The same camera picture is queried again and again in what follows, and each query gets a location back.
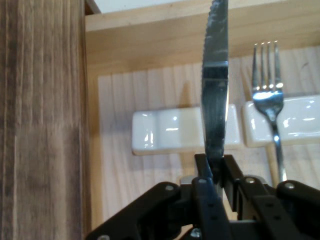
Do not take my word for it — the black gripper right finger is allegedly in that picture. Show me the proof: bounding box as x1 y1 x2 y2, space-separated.
222 154 320 240

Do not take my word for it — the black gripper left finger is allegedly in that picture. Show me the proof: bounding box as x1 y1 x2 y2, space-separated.
85 153 233 240

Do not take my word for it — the silver table knife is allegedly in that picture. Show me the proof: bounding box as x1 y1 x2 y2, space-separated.
200 0 230 194

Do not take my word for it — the white ceramic cutlery rest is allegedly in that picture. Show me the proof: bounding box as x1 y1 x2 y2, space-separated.
131 103 242 157
241 94 320 149

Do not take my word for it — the silver fork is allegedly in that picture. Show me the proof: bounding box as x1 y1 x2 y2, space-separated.
250 41 289 183

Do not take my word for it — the dark wooden drawer cabinet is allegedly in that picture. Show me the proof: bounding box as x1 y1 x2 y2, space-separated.
0 0 92 240

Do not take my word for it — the light wooden drawer black handle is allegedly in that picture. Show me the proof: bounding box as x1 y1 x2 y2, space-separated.
84 0 320 240

